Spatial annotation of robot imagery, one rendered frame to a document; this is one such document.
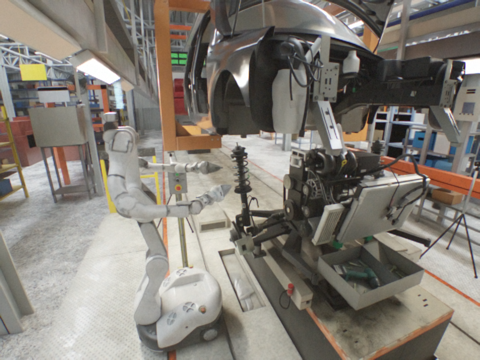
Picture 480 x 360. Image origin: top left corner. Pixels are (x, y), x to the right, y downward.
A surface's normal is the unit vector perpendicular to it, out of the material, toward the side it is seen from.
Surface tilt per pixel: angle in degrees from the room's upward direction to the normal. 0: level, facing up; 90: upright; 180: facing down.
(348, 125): 90
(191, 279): 74
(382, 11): 114
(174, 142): 90
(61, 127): 90
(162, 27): 90
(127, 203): 60
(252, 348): 0
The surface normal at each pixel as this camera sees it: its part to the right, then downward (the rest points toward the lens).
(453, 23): -0.95, 0.10
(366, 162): 0.31, 0.12
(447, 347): 0.00, -0.95
